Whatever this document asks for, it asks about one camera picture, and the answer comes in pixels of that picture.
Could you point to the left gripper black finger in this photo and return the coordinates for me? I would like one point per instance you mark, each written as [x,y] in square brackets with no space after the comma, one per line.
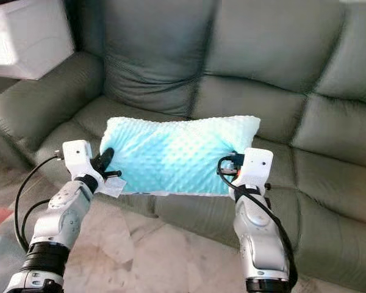
[105,160]

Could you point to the teal dotted minky pillow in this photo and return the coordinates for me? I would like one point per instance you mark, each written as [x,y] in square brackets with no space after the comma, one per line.
[177,152]

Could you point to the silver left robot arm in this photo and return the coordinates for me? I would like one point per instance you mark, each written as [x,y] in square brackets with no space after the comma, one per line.
[67,220]

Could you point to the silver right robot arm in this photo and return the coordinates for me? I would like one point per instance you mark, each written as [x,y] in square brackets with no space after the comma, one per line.
[259,238]

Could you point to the dark green leather sofa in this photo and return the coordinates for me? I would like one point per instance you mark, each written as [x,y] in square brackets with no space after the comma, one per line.
[262,55]

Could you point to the white plastic drawer box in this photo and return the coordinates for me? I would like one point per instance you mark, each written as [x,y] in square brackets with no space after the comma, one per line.
[24,36]

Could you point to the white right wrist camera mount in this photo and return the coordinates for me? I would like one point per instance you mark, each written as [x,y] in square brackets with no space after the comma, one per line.
[256,168]

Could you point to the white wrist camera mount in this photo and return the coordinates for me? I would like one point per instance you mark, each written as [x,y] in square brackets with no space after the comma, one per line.
[256,168]
[77,155]

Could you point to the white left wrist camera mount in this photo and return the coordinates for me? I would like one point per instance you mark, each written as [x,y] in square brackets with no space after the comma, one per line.
[77,155]

